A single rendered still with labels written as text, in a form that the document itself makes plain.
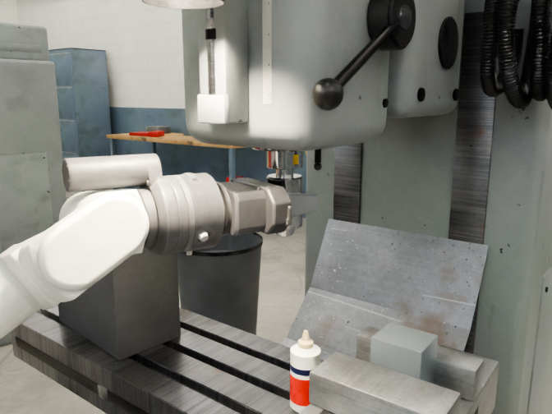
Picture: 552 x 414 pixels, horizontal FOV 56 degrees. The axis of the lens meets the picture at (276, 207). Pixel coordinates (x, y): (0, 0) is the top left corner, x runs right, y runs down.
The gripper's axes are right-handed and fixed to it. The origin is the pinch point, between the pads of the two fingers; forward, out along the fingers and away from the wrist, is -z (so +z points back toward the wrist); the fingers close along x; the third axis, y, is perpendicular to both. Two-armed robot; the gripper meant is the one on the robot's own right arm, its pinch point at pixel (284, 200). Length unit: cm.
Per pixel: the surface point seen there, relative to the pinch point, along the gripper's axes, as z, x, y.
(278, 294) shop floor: -153, 230, 122
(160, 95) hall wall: -226, 636, -14
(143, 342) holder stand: 12.1, 22.5, 26.1
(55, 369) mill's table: 24, 35, 33
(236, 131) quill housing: 8.5, -2.8, -9.3
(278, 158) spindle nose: 2.0, -1.4, -5.7
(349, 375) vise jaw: 1.7, -15.5, 16.7
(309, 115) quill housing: 4.8, -11.3, -11.3
